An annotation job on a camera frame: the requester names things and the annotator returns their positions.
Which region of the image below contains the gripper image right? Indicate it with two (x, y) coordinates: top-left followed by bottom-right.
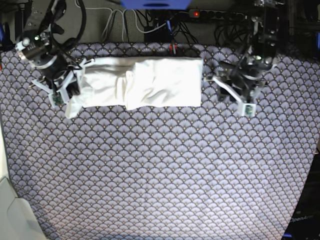
(217, 68), (265, 102)

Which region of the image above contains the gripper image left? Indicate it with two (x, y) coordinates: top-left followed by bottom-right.
(34, 53), (80, 97)

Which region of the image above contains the white printed T-shirt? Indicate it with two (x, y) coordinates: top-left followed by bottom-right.
(65, 57), (204, 119)

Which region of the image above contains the red table clamp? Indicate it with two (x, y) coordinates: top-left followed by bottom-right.
(169, 43), (178, 56)

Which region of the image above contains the patterned fan-motif tablecloth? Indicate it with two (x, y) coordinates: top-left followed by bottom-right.
(0, 51), (320, 240)

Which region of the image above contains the black power strip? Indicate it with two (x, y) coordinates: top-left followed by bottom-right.
(188, 9), (247, 22)

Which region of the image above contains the blue box overhead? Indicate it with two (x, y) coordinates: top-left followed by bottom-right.
(120, 0), (191, 10)

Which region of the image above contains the white cable bundle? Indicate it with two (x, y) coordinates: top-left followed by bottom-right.
(74, 0), (168, 42)

